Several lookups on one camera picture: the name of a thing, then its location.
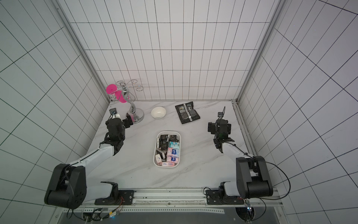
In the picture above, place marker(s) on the teal tissue pack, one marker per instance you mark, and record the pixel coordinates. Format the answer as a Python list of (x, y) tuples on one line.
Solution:
[(174, 145)]

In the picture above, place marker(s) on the pink cup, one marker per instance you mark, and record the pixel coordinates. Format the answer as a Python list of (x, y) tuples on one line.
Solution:
[(116, 94)]

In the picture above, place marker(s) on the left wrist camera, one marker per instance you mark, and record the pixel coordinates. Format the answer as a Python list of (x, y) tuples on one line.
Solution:
[(113, 112)]

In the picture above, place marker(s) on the white storage box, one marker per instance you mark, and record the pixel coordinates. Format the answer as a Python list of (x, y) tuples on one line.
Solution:
[(160, 158)]

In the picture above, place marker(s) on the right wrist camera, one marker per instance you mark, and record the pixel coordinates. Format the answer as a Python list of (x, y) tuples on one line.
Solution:
[(221, 114)]

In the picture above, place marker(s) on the chrome cup stand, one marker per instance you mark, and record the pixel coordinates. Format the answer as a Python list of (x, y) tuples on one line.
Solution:
[(136, 114)]

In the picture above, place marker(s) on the black tissue pack in box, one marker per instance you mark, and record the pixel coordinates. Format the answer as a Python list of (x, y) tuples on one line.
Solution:
[(164, 146)]

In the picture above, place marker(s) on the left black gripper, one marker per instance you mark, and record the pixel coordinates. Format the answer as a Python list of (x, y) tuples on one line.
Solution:
[(128, 122)]

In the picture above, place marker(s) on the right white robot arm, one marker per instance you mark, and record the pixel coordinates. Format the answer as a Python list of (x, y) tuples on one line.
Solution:
[(252, 178)]

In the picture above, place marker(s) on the pink blue tissue pack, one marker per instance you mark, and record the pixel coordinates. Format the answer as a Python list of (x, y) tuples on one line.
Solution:
[(172, 152)]

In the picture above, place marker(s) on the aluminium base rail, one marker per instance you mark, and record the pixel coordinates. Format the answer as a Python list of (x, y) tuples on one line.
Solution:
[(167, 200)]

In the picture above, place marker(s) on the black Face tissue pack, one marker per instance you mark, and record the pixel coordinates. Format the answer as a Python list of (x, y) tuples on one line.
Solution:
[(164, 137)]

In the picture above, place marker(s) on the black tissue multipack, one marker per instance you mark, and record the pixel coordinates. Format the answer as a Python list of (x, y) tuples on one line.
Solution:
[(187, 113)]

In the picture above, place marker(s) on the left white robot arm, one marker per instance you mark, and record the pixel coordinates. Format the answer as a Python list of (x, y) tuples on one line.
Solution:
[(68, 186)]

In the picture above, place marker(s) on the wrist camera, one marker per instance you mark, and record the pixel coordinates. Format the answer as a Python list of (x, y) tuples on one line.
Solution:
[(221, 114), (113, 112)]

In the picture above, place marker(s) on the white bowl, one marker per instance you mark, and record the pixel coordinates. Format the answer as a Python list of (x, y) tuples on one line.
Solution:
[(158, 112)]

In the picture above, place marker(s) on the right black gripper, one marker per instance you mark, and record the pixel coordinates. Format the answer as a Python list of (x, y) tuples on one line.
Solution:
[(211, 127)]

